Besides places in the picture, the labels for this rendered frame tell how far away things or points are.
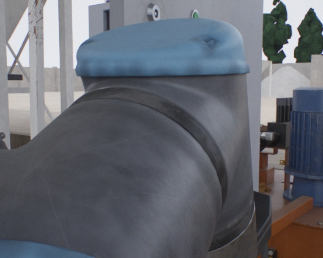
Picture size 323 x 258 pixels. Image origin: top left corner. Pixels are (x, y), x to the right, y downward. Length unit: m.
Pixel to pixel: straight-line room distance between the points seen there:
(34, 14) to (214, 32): 2.19
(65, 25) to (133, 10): 3.90
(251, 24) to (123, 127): 0.86
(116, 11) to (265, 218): 0.29
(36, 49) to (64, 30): 2.06
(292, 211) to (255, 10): 0.66
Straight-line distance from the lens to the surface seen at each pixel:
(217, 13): 0.79
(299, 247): 1.43
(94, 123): 0.16
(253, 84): 1.00
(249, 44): 0.98
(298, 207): 1.42
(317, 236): 1.40
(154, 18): 0.55
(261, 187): 1.74
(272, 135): 1.66
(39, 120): 2.39
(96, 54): 0.20
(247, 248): 0.27
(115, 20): 0.50
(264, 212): 0.35
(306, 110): 1.56
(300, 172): 1.60
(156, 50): 0.18
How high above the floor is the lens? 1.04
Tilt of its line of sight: 6 degrees down
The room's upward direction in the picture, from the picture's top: straight up
